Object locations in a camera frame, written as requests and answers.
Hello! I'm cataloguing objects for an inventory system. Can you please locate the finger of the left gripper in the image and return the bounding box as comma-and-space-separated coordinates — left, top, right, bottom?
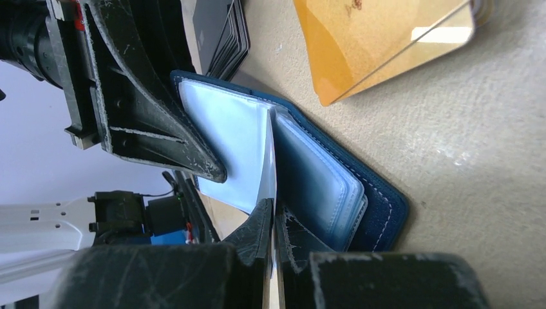
91, 1, 227, 183
127, 0, 196, 102

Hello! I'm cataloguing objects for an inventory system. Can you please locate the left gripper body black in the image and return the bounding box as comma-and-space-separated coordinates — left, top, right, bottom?
1, 1, 111, 151

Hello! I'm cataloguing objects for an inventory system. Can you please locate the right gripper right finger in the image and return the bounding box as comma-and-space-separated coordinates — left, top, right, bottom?
275, 205, 491, 308

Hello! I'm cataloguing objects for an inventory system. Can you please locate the blue leather card holder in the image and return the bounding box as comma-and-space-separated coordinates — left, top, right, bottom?
171, 70, 409, 252

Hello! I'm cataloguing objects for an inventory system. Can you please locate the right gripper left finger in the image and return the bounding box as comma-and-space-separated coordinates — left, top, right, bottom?
44, 198, 273, 309

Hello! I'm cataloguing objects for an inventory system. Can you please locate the black credit card stack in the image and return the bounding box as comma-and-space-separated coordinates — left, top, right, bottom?
182, 1, 250, 81

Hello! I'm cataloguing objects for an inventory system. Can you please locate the single black credit card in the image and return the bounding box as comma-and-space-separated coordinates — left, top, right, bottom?
261, 253, 281, 309

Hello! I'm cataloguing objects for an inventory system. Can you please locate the blue plastic bin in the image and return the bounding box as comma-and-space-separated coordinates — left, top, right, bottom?
150, 230, 187, 245

